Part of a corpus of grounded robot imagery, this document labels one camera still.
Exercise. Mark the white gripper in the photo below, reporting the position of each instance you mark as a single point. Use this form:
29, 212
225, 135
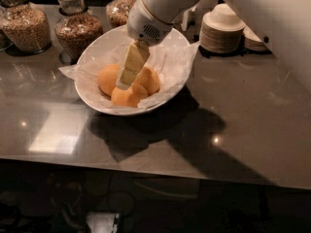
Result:
144, 25

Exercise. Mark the orange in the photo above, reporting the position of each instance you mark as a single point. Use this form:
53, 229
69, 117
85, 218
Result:
107, 78
130, 97
149, 79

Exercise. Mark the glass cereal jar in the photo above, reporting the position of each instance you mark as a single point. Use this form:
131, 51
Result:
117, 12
26, 27
77, 28

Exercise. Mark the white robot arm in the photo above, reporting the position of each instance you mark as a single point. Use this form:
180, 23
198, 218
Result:
283, 25

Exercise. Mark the white oval bowl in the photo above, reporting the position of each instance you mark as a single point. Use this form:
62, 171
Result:
103, 42

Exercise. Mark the white paper liner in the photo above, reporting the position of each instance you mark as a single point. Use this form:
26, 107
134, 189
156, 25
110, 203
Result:
171, 62

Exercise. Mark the tall stack paper bowls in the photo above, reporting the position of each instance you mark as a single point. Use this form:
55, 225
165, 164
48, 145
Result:
221, 30

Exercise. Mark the short stack paper bowls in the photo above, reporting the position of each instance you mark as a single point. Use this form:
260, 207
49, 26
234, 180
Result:
252, 41

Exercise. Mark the glass jar far left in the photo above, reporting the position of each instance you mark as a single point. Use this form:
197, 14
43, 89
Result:
4, 40

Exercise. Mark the white object under table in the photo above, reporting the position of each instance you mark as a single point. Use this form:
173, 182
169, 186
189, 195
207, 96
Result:
102, 222

